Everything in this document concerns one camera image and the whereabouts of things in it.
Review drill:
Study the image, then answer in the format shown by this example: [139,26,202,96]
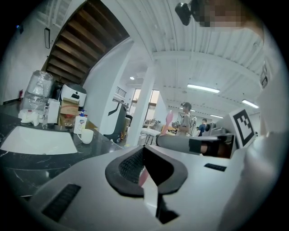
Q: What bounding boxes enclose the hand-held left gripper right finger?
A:
[144,145,247,231]

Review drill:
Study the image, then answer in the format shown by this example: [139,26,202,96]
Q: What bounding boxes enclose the white soap bottle blue pump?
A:
[74,110,88,135]

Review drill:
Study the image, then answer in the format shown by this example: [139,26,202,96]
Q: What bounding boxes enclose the white rectangular sink basin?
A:
[0,125,79,156]

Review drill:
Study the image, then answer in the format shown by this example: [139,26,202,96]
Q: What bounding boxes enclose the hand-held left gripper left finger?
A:
[29,145,158,231]

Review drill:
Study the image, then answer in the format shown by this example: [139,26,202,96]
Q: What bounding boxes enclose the white cup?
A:
[76,129,94,145]

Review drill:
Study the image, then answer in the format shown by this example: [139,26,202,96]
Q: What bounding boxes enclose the white crumpled cloth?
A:
[18,109,44,126]

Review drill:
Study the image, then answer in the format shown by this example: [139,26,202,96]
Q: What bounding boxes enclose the ceiling tube light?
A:
[241,99,259,109]
[186,83,221,94]

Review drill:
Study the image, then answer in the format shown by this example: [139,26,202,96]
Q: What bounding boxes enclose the white black floor machine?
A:
[105,98,131,143]

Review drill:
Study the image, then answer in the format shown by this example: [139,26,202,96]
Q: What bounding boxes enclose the clear plastic jug red cap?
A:
[59,113,75,129]

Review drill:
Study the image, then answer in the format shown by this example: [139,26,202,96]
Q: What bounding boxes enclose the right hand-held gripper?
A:
[155,108,258,158]

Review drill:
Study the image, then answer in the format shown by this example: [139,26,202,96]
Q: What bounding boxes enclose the white round appliance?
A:
[59,83,88,111]

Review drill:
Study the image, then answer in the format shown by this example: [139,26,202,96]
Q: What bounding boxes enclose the dark wooden staircase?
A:
[40,0,131,85]

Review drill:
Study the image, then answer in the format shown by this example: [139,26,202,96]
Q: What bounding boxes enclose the white folding table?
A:
[141,127,162,145]

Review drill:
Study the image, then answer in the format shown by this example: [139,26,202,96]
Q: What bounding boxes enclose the black head camera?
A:
[175,0,200,27]

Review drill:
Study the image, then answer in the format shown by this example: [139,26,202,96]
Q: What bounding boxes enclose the black wall panel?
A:
[44,27,51,49]

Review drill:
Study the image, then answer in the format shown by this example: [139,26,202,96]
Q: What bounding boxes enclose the small printed cardboard box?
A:
[60,97,79,116]

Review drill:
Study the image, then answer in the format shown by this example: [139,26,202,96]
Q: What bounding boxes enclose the clear plastic water jug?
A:
[22,70,56,111]

